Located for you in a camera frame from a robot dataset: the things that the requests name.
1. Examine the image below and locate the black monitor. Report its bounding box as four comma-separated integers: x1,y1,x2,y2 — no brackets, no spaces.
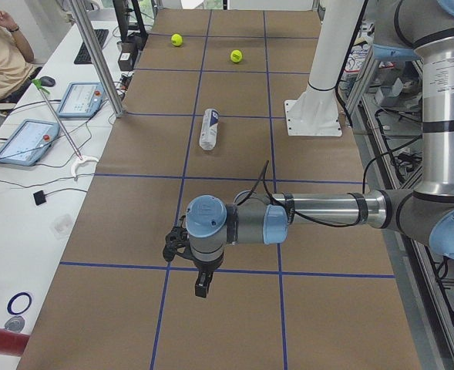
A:
113,0,148,42

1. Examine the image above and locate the black box with label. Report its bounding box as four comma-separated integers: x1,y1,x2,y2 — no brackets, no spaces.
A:
118,34,146,72

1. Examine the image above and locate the yellow tennis ball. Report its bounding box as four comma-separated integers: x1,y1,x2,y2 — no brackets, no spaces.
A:
230,49,243,64
170,33,183,47

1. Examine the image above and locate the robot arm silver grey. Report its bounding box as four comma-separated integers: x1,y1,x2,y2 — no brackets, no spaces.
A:
185,1,454,297

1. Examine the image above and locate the clear plastic lid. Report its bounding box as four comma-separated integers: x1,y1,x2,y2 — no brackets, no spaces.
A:
50,214,74,239

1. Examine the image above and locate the red cylinder bottle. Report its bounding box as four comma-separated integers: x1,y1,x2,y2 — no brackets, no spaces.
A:
0,328,30,357

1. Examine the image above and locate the far blue teach pendant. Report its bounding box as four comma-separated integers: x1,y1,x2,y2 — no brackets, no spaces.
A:
57,82,105,119

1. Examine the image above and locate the grey round coaster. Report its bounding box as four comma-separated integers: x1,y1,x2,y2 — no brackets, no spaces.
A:
4,315,25,333

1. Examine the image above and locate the near blue teach pendant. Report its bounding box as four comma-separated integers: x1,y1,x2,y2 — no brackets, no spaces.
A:
0,119,60,167

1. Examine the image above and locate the small black square pad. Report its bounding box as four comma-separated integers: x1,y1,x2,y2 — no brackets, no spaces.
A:
33,190,47,206

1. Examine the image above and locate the clear tennis ball can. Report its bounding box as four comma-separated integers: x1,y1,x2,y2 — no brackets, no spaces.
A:
199,109,219,151

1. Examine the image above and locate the blue tape ring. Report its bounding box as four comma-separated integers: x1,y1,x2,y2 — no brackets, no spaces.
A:
6,291,32,315

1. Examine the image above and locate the grabber stick with green handle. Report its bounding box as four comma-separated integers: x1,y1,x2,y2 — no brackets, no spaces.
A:
31,79,99,181

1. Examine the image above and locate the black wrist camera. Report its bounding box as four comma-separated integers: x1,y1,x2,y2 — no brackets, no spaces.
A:
163,215,193,262

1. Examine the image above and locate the black keyboard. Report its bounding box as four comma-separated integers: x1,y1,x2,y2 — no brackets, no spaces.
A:
73,29,109,65

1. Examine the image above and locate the aluminium frame post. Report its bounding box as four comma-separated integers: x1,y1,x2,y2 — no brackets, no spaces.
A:
69,0,124,118

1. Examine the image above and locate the black computer mouse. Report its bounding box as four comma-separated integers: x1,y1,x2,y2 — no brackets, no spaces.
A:
39,76,56,87

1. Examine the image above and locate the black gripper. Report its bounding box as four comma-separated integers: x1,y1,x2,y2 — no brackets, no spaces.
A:
193,257,221,298

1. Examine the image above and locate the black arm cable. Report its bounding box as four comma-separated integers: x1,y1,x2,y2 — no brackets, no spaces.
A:
234,160,416,228

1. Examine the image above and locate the blue teach pendant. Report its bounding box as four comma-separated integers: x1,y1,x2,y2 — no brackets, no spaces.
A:
57,82,105,119
0,119,60,167

